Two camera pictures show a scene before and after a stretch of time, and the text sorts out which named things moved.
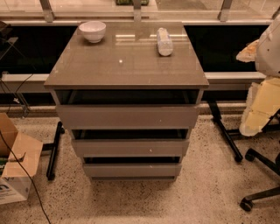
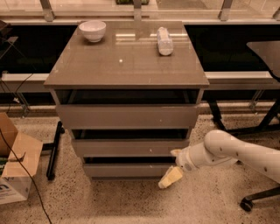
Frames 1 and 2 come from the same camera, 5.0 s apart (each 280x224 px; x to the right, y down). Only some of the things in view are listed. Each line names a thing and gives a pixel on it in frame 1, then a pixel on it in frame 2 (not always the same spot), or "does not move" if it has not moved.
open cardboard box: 15,185 does not move
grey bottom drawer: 131,170 does not move
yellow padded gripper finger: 248,54 → 185,159
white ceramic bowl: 94,31 does not move
